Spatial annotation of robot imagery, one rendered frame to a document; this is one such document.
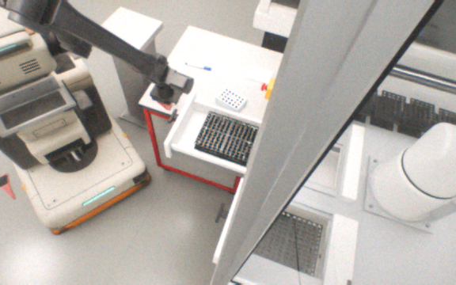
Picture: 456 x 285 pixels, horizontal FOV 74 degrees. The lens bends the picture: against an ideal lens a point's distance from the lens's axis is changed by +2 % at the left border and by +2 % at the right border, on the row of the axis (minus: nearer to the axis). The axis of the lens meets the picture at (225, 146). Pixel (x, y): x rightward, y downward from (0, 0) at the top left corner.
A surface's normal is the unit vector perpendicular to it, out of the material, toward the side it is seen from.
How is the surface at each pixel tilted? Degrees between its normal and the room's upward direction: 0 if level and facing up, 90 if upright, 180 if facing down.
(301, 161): 90
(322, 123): 90
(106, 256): 0
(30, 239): 0
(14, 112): 0
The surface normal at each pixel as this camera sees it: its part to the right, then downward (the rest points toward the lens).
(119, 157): 0.08, -0.51
